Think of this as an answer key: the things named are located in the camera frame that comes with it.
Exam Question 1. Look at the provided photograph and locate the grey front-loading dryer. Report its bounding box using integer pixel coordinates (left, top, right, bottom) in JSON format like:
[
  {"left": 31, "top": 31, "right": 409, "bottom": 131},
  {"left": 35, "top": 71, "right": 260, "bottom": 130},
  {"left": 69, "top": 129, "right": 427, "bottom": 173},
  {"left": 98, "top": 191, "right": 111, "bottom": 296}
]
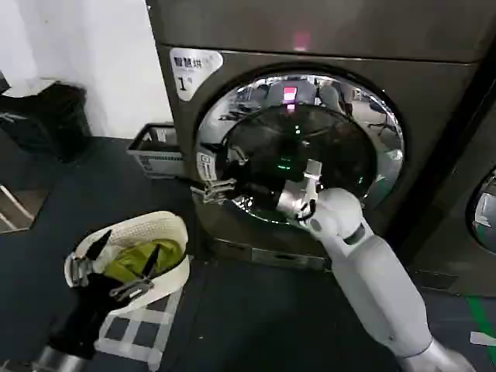
[{"left": 149, "top": 0, "right": 496, "bottom": 272}]

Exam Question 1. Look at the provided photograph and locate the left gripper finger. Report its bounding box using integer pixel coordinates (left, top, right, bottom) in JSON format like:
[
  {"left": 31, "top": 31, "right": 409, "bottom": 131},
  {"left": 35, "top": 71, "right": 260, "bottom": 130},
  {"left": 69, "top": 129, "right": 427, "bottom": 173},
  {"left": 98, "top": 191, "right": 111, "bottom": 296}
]
[
  {"left": 109, "top": 246, "right": 160, "bottom": 301},
  {"left": 71, "top": 230, "right": 113, "bottom": 287}
]

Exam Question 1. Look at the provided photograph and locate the green floor tape strip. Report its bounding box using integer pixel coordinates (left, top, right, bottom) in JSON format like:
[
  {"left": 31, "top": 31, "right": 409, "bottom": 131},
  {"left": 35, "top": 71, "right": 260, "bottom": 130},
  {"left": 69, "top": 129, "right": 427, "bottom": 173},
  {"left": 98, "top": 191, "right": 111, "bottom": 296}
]
[{"left": 464, "top": 294, "right": 496, "bottom": 343}]

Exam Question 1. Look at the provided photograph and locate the round glass dryer door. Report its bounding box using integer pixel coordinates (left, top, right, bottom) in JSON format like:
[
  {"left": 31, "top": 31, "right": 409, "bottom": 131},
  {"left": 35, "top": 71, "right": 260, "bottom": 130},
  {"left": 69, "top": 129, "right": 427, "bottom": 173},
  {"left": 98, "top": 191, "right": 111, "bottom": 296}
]
[{"left": 191, "top": 64, "right": 406, "bottom": 234}]

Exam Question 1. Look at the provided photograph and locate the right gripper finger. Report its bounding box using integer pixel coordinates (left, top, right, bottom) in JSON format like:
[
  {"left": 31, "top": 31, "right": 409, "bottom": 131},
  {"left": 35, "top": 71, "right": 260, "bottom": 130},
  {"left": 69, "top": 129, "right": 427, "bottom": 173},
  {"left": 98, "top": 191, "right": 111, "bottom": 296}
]
[
  {"left": 191, "top": 176, "right": 238, "bottom": 205},
  {"left": 226, "top": 146, "right": 252, "bottom": 172}
]

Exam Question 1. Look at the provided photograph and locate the black waste bin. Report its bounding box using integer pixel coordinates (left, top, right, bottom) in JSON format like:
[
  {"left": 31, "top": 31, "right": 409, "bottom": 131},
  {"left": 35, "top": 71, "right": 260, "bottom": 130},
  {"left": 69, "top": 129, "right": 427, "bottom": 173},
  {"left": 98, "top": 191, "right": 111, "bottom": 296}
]
[{"left": 0, "top": 79, "right": 92, "bottom": 162}]

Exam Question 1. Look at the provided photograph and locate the grey plastic slotted crate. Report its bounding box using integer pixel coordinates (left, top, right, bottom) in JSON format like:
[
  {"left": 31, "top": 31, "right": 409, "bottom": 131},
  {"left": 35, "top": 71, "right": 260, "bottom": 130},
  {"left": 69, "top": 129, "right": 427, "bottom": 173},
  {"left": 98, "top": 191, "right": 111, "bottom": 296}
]
[{"left": 126, "top": 122, "right": 191, "bottom": 181}]

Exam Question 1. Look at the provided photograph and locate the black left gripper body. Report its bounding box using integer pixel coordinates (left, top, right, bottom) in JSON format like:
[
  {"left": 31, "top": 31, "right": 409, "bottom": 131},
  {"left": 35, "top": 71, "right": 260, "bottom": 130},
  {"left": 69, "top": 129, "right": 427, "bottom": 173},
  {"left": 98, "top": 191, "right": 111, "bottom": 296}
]
[{"left": 49, "top": 270, "right": 118, "bottom": 360}]

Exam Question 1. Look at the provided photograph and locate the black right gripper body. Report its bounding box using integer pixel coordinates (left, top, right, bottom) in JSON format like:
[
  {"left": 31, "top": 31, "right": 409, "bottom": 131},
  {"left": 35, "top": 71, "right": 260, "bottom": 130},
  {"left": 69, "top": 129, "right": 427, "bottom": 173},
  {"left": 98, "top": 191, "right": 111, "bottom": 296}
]
[{"left": 234, "top": 168, "right": 290, "bottom": 210}]

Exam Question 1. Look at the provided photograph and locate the white floor tape grid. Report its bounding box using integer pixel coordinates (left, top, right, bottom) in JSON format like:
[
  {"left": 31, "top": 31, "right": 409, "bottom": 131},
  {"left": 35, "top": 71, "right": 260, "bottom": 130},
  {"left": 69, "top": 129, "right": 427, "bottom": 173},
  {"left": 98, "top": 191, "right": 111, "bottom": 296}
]
[{"left": 96, "top": 285, "right": 184, "bottom": 363}]

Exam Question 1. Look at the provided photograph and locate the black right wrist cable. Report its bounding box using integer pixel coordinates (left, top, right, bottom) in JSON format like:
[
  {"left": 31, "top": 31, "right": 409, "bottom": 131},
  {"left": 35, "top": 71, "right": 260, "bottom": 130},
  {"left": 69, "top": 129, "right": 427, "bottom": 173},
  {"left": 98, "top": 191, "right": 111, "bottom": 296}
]
[{"left": 296, "top": 198, "right": 323, "bottom": 225}]

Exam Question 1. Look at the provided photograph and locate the grey dryer with dark panel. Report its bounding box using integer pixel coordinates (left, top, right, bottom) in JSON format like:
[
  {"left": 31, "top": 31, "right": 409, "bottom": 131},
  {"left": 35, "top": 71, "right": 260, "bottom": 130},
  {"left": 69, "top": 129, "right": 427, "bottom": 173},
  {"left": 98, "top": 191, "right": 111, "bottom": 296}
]
[{"left": 406, "top": 88, "right": 496, "bottom": 299}]

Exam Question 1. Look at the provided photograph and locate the round chrome-rimmed dryer door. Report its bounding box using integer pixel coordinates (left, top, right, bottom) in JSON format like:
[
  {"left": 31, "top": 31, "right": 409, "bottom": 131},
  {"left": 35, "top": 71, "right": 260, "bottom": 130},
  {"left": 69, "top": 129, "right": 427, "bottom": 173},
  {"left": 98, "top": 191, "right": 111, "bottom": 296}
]
[{"left": 467, "top": 166, "right": 496, "bottom": 253}]

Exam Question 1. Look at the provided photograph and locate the white woven laundry basket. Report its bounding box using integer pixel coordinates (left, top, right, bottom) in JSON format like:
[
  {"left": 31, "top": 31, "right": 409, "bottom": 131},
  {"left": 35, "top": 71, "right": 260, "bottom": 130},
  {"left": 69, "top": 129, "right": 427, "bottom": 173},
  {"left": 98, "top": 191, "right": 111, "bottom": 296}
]
[{"left": 64, "top": 211, "right": 191, "bottom": 313}]

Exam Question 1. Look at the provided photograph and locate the white dryer number label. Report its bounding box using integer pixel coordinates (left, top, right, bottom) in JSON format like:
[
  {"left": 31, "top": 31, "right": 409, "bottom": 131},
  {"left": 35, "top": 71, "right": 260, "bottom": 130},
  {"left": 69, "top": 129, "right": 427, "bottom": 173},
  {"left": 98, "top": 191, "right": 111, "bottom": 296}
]
[{"left": 169, "top": 47, "right": 225, "bottom": 102}]

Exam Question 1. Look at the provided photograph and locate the green garment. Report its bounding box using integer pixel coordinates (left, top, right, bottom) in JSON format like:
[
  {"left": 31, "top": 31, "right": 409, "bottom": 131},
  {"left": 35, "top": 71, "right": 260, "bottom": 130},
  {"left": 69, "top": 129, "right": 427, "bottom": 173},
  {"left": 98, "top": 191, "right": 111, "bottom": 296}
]
[{"left": 103, "top": 237, "right": 183, "bottom": 282}]

